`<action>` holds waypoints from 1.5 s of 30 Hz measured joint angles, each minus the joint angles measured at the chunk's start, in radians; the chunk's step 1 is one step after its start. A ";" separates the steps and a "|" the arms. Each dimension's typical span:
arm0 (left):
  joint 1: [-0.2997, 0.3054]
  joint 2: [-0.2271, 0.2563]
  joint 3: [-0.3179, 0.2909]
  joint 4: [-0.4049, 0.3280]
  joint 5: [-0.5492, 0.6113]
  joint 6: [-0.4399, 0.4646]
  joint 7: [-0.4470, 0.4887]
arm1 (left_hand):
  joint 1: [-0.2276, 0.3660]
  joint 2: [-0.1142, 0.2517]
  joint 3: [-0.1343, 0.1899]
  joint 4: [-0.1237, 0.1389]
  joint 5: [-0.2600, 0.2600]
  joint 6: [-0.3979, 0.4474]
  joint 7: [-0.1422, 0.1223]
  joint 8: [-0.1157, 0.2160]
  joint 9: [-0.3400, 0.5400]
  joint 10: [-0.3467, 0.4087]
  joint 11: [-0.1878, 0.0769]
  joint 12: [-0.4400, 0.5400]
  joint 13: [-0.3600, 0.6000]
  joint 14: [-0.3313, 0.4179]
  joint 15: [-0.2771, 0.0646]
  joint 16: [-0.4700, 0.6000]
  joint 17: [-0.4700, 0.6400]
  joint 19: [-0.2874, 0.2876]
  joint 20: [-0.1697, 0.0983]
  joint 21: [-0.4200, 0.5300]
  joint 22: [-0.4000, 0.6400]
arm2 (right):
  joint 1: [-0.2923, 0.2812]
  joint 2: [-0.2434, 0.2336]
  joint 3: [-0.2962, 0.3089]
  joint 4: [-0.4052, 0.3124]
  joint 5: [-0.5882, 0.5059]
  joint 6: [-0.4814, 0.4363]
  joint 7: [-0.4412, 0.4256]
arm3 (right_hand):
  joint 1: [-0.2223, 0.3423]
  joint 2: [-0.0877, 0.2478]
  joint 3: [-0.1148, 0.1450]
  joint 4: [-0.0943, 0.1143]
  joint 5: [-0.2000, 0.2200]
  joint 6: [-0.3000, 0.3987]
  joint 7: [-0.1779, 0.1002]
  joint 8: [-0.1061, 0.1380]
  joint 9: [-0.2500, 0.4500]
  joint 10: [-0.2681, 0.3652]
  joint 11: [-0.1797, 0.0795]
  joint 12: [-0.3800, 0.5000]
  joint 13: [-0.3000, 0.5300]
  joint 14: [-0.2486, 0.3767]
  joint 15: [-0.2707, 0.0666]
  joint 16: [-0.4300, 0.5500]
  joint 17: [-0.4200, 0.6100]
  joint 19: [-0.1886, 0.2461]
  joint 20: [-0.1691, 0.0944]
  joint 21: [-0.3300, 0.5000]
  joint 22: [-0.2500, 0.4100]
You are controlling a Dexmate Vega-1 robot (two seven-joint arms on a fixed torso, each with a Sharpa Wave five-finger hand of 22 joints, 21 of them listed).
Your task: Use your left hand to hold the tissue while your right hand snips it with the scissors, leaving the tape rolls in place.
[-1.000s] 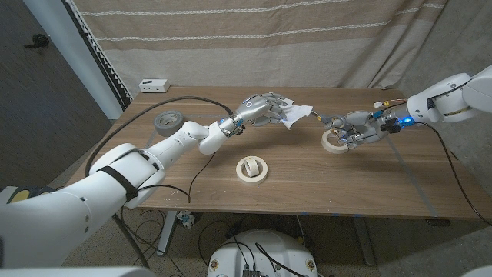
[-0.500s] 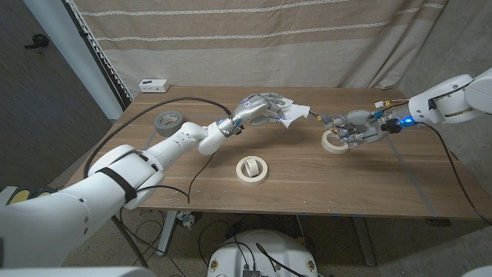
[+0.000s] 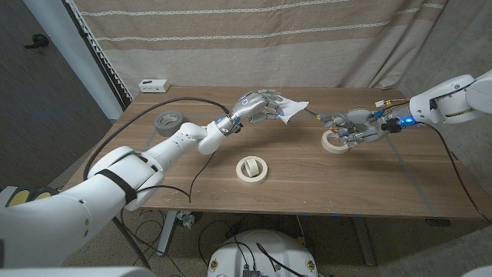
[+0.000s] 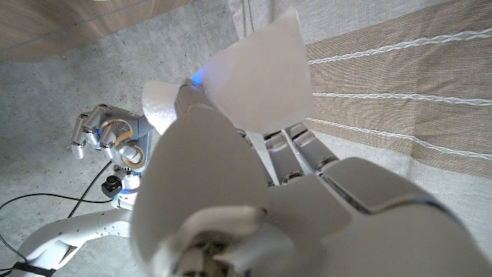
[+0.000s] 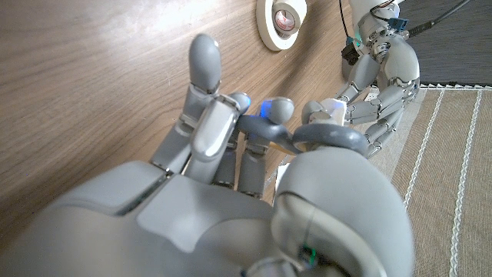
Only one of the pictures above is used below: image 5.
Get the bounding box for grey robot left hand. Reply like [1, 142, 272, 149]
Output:
[334, 22, 421, 159]

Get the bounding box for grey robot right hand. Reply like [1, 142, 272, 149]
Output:
[0, 33, 417, 277]

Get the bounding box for orange grey handled scissors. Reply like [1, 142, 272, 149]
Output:
[236, 114, 371, 158]

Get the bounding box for small beige masking tape roll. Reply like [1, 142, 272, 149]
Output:
[271, 0, 308, 39]

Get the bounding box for large beige masking tape roll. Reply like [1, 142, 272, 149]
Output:
[255, 0, 309, 52]

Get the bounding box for beige striped curtain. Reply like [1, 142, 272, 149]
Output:
[367, 85, 492, 277]

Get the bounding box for black white zigzag rail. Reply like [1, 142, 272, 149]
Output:
[418, 82, 492, 91]

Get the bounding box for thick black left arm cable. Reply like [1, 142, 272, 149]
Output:
[407, 0, 472, 38]

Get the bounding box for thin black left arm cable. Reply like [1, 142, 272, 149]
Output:
[337, 0, 352, 39]

